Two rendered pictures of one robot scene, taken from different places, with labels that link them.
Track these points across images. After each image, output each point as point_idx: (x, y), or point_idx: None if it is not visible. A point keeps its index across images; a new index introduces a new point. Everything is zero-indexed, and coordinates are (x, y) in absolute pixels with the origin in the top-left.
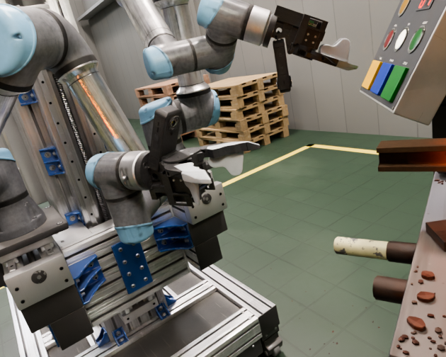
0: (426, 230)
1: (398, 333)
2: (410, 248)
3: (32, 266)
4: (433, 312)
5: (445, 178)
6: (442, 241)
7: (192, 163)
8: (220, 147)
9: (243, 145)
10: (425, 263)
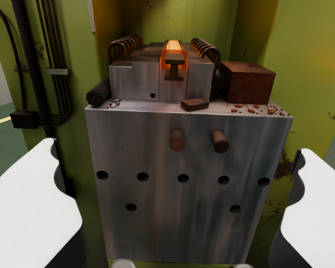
0: (190, 110)
1: (281, 116)
2: (180, 132)
3: None
4: (258, 110)
5: (105, 106)
6: (207, 102)
7: (293, 212)
8: (69, 196)
9: (54, 154)
10: (223, 111)
